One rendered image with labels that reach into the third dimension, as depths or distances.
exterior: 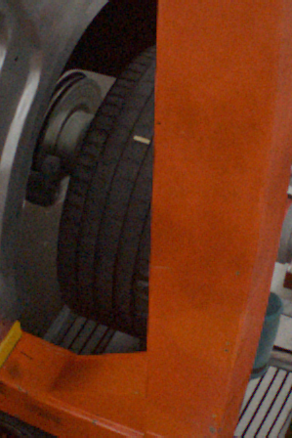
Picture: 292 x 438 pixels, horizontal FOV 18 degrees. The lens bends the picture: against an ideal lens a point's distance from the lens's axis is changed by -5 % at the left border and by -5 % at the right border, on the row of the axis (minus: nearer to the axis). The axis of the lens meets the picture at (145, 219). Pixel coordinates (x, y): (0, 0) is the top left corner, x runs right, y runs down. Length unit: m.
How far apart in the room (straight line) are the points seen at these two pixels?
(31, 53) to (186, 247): 0.53
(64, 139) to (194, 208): 0.90
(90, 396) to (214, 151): 0.80
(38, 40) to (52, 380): 0.75
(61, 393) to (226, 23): 1.07
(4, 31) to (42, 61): 0.15
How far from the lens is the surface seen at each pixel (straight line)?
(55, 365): 2.01
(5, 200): 1.75
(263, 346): 2.11
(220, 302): 1.41
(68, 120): 2.17
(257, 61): 1.08
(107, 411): 1.89
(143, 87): 1.86
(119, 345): 2.60
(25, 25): 1.62
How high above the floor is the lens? 2.33
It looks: 47 degrees down
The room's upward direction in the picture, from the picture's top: 2 degrees clockwise
